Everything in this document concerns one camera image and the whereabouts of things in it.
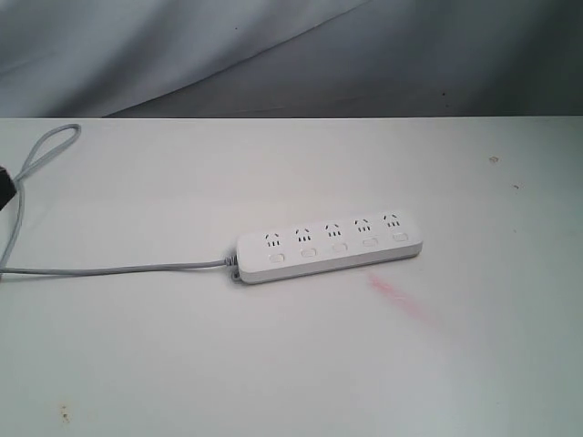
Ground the grey backdrop cloth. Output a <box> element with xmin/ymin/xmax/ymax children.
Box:
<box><xmin>1</xmin><ymin>1</ymin><xmax>582</xmax><ymax>117</ymax></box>

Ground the grey power cord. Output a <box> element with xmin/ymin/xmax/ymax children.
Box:
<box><xmin>0</xmin><ymin>123</ymin><xmax>237</xmax><ymax>279</ymax></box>

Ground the white five-outlet power strip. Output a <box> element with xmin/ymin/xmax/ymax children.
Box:
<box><xmin>235</xmin><ymin>209</ymin><xmax>424</xmax><ymax>284</ymax></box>

